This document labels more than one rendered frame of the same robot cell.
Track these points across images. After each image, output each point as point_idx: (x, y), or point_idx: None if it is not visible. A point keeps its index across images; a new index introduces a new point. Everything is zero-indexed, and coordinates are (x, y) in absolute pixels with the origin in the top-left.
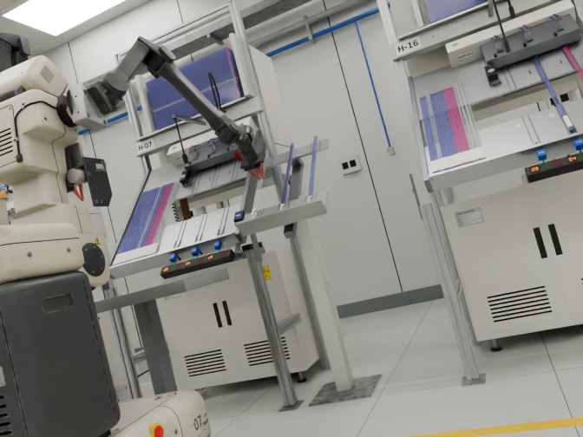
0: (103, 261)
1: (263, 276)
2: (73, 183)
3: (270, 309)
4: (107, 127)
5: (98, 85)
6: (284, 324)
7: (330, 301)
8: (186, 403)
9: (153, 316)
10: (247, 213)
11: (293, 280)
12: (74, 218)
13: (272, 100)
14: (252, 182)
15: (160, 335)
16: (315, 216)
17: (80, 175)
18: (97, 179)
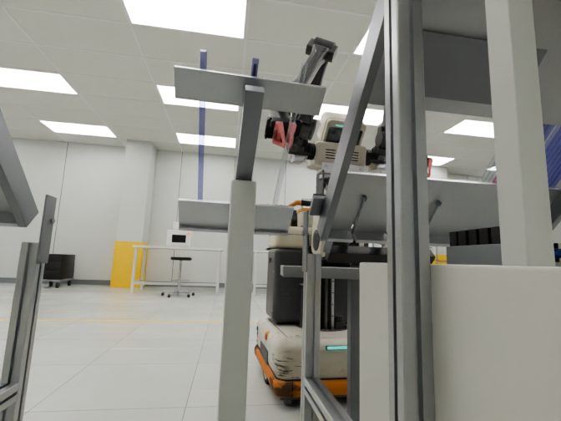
0: (318, 241)
1: (305, 294)
2: (325, 190)
3: (302, 343)
4: (295, 160)
5: None
6: (310, 393)
7: (219, 369)
8: (274, 340)
9: (348, 293)
10: (290, 205)
11: (388, 367)
12: (314, 215)
13: None
14: (347, 122)
15: (349, 312)
16: (194, 230)
17: (315, 187)
18: (318, 187)
